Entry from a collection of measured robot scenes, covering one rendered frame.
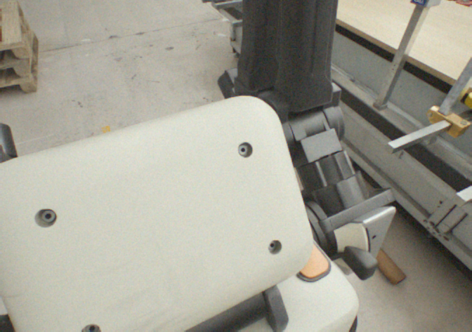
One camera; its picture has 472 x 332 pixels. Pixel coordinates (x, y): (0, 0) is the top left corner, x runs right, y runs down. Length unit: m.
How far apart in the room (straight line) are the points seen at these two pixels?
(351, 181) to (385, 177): 1.60
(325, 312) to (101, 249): 0.19
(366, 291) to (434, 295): 0.33
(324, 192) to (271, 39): 0.23
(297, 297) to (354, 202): 0.15
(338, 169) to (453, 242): 1.52
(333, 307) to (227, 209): 0.14
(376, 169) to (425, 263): 0.57
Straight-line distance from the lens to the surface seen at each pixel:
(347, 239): 0.37
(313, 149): 0.38
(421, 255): 1.96
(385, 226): 0.40
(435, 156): 1.38
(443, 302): 1.88
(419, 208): 1.92
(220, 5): 2.17
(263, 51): 0.45
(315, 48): 0.36
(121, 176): 0.19
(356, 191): 0.39
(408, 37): 1.37
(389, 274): 1.75
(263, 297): 0.25
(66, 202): 0.19
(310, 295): 0.30
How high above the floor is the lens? 1.51
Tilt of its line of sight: 46 degrees down
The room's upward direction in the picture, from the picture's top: straight up
